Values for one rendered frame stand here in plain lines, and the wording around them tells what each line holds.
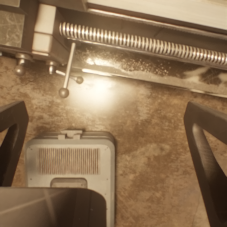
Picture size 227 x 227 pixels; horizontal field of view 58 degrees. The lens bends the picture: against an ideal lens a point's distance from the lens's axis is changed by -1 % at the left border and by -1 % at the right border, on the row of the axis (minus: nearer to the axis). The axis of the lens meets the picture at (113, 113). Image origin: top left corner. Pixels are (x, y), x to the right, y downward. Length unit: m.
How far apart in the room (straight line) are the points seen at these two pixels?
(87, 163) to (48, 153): 0.23
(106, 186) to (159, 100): 0.66
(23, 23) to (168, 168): 1.30
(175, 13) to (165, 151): 1.07
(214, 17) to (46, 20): 0.46
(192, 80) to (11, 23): 0.81
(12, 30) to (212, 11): 0.51
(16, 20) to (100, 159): 0.86
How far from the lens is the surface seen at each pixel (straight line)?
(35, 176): 1.32
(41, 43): 0.65
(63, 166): 1.26
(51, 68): 0.84
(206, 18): 0.66
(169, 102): 1.47
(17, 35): 0.59
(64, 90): 0.75
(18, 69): 0.66
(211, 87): 1.12
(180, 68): 1.06
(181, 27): 0.70
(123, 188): 1.58
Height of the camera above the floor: 1.41
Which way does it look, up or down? 83 degrees down
